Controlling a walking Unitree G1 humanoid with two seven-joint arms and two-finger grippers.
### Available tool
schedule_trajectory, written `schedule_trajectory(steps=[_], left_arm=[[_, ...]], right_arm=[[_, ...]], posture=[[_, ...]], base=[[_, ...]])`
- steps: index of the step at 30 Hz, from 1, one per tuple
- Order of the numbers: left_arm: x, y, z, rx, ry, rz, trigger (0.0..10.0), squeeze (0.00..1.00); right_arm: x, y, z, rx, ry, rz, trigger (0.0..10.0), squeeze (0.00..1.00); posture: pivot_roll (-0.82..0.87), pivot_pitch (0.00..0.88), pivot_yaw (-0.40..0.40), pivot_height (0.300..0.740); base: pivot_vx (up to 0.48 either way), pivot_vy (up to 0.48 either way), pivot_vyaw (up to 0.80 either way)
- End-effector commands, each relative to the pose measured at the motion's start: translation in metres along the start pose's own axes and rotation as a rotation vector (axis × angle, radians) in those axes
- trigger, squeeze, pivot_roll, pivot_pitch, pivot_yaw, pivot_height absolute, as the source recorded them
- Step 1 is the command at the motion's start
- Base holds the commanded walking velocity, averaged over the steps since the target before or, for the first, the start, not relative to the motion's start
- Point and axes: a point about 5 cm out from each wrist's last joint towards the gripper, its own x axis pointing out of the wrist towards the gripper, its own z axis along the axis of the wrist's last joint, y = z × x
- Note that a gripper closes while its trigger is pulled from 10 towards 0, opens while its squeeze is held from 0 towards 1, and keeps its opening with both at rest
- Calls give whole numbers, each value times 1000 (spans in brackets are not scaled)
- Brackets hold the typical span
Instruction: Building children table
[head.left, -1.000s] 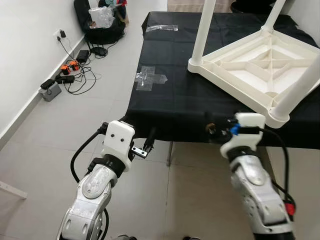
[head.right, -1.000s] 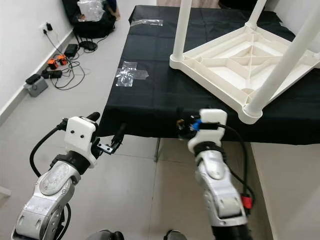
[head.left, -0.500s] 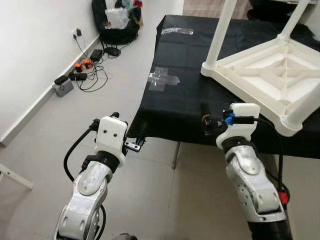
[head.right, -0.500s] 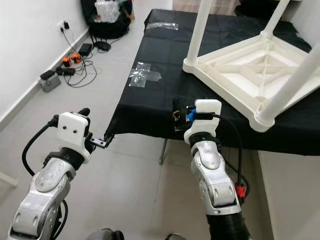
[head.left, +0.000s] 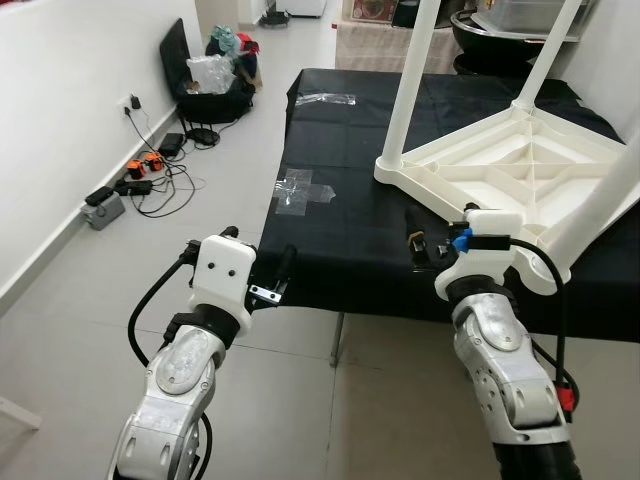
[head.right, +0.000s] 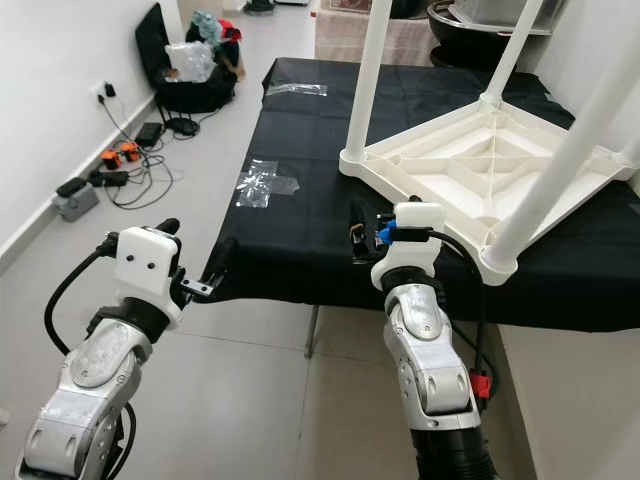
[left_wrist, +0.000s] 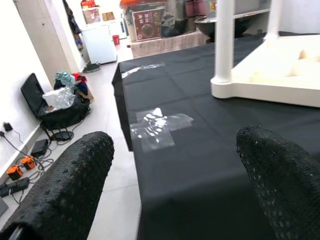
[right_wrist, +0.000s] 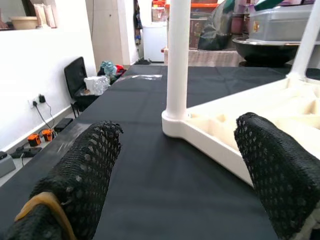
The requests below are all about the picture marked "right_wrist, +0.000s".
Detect tan rubber band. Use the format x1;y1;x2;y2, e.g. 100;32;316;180
13;191;77;240

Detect orange lidded bin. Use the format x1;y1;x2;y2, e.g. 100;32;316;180
191;0;221;20

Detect beige plastic basin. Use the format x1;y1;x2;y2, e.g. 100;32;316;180
9;16;40;30

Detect red printed box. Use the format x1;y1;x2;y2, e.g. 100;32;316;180
189;18;201;50

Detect green pot lid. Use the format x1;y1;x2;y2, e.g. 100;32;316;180
253;0;278;11

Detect black floor cable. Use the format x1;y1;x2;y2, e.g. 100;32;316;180
37;101;57;131

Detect white cabinet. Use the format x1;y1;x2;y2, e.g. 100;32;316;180
142;22;168;63

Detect beige packet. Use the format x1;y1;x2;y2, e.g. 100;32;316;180
33;3;47;28
44;4;57;28

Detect black power strip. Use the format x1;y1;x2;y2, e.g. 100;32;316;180
9;146;43;159

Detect black box device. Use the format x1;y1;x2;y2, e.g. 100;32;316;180
53;117;75;133

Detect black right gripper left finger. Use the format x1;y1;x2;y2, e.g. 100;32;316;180
0;120;124;240

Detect clear crumpled plastic bag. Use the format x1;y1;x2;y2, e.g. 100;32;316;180
83;75;111;96

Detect black chair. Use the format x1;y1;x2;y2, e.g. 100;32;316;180
63;56;88;118

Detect beige cloth covered shelf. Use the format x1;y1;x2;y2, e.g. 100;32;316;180
163;48;247;68

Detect large black bowl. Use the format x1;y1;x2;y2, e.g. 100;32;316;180
231;37;302;68

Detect teal cloth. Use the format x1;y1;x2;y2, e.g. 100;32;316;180
99;60;117;76

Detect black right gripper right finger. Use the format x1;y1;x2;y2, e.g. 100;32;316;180
234;111;320;240

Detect red bag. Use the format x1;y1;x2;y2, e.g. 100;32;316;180
114;64;128;75

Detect white plastic children table top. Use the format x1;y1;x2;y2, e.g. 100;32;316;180
161;72;320;188

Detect dark hanging clothes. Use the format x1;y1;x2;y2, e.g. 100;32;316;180
133;0;144;46

